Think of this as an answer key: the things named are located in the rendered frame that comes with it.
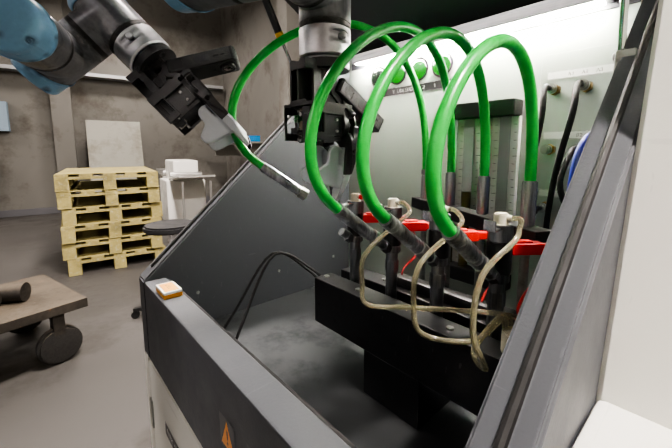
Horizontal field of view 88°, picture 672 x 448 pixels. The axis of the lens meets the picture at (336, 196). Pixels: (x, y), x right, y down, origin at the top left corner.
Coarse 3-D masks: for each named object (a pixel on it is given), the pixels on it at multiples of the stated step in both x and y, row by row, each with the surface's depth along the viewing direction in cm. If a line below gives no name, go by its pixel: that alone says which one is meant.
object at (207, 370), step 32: (160, 320) 59; (192, 320) 51; (160, 352) 61; (192, 352) 47; (224, 352) 43; (192, 384) 49; (224, 384) 40; (256, 384) 37; (192, 416) 50; (224, 416) 40; (256, 416) 34; (288, 416) 33; (320, 416) 33
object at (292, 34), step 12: (360, 24) 62; (288, 36) 58; (384, 36) 64; (264, 48) 57; (276, 48) 58; (396, 48) 65; (252, 60) 57; (408, 60) 66; (252, 72) 57; (408, 72) 66; (240, 84) 57; (420, 96) 68; (228, 108) 57; (420, 108) 68; (420, 120) 69; (240, 144) 58; (252, 156) 59
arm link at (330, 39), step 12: (312, 24) 47; (324, 24) 47; (336, 24) 47; (300, 36) 49; (312, 36) 47; (324, 36) 47; (336, 36) 48; (348, 36) 49; (300, 48) 49; (312, 48) 48; (324, 48) 47; (336, 48) 48
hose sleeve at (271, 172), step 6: (264, 168) 59; (270, 168) 60; (270, 174) 60; (276, 174) 60; (282, 174) 61; (276, 180) 61; (282, 180) 61; (288, 180) 61; (288, 186) 61; (294, 186) 61; (300, 186) 62; (294, 192) 62
